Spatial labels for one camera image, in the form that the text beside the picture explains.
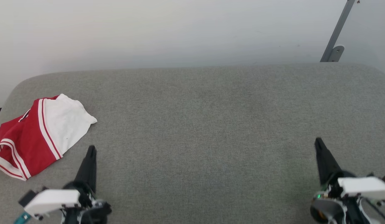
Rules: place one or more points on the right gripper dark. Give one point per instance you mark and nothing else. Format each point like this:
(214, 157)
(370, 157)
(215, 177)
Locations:
(332, 205)

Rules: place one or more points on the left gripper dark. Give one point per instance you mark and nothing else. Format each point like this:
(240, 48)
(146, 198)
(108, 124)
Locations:
(86, 211)

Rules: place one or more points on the red white basketball jersey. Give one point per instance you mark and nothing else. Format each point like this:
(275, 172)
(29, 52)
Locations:
(27, 140)

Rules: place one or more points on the grey metal mounting plate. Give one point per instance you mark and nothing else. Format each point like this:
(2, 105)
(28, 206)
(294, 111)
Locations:
(336, 53)

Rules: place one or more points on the grey fabric sofa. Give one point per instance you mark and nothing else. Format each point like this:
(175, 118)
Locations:
(195, 124)

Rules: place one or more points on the grey metal pole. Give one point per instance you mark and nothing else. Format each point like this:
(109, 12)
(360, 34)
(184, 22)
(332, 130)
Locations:
(336, 31)

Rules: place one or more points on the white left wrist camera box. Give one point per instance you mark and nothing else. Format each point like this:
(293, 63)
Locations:
(52, 200)

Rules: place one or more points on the black left camera connector block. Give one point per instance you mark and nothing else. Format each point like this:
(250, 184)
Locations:
(27, 198)

